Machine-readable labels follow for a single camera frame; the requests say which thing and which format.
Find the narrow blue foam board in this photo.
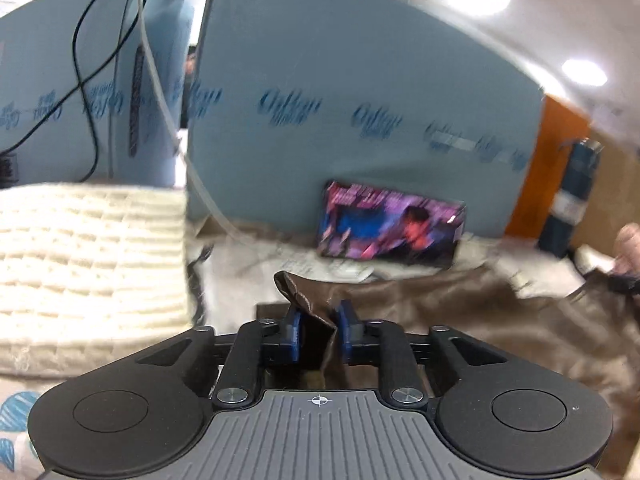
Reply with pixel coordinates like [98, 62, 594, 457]
[0, 0, 202, 192]

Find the brown satin garment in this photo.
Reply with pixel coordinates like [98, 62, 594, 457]
[273, 263, 640, 480]

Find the orange wooden panel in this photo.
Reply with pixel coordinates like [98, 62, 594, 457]
[504, 94, 593, 252]

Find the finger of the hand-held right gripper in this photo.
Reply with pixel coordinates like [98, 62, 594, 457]
[607, 272, 640, 301]

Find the white cable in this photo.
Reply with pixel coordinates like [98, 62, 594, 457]
[136, 0, 281, 247]

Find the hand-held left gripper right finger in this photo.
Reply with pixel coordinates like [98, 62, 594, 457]
[334, 300, 507, 407]

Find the dark blue bottle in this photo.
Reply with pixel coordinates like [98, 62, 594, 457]
[537, 139, 604, 260]

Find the blue patterned bedding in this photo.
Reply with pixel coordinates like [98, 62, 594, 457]
[0, 373, 53, 480]

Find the cream knitted blanket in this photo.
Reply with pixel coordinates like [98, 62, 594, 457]
[0, 182, 195, 378]

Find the large blue foam board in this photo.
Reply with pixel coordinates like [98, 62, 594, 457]
[186, 0, 547, 252]

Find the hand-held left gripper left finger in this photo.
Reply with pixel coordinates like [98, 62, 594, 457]
[137, 304, 304, 407]

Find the black cable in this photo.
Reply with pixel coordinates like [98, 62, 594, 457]
[0, 0, 142, 184]

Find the black power adapter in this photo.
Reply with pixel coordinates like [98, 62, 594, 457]
[0, 152, 20, 185]

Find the colourful printed box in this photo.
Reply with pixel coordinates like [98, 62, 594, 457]
[315, 179, 469, 269]

